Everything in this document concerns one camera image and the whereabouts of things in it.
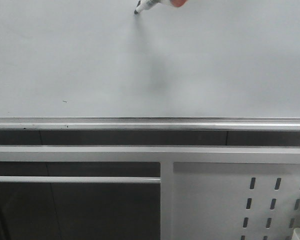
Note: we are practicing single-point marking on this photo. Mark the white perforated metal panel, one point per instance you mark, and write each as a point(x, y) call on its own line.
point(235, 201)

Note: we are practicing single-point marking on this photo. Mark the red round magnet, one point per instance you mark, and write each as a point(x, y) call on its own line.
point(178, 3)

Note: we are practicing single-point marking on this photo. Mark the grey whiteboard stand frame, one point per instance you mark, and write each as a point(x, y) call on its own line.
point(166, 156)

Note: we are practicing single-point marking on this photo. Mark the large whiteboard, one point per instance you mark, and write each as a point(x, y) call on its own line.
point(94, 64)

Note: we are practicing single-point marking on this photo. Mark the white whiteboard marker black tip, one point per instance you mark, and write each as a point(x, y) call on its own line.
point(148, 4)

